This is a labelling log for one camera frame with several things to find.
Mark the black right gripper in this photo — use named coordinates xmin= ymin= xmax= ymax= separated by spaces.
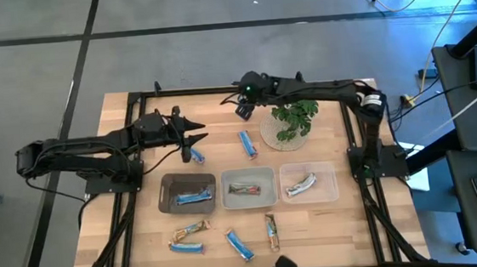
xmin=231 ymin=68 xmax=284 ymax=122

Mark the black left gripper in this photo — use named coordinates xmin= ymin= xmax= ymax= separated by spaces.
xmin=133 ymin=103 xmax=212 ymax=168

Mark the white granola bar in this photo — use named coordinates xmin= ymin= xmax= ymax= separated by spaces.
xmin=283 ymin=172 xmax=319 ymax=199

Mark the tan and green granola bar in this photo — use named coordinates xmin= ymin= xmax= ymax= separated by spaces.
xmin=168 ymin=219 xmax=213 ymax=244

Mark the dark green red granola bar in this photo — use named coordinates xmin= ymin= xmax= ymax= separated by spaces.
xmin=226 ymin=180 xmax=263 ymax=199

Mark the tan and blue granola bar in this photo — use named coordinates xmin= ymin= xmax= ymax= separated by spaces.
xmin=264 ymin=212 xmax=282 ymax=253

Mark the round woven mat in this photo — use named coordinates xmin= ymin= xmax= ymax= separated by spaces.
xmin=258 ymin=107 xmax=314 ymax=155

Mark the green artificial plant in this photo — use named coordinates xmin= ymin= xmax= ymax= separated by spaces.
xmin=270 ymin=97 xmax=322 ymax=145

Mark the dark translucent plastic bin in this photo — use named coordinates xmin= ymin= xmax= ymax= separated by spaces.
xmin=155 ymin=169 xmax=220 ymax=219

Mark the light opaque plastic bin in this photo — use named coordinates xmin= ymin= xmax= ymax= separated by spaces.
xmin=218 ymin=165 xmax=280 ymax=213

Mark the clear plastic bin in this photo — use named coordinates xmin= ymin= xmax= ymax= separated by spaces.
xmin=276 ymin=159 xmax=341 ymax=207

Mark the black side desk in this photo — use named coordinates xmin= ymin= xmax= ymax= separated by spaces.
xmin=430 ymin=41 xmax=477 ymax=161

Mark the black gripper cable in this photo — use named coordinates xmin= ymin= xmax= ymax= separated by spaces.
xmin=219 ymin=90 xmax=247 ymax=108

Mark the black aluminium table frame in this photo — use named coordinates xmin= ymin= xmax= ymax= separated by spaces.
xmin=63 ymin=61 xmax=429 ymax=267

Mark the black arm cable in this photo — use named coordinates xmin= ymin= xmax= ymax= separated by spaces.
xmin=24 ymin=173 xmax=96 ymax=236

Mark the yellow cable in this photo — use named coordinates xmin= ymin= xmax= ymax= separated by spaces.
xmin=308 ymin=0 xmax=477 ymax=99

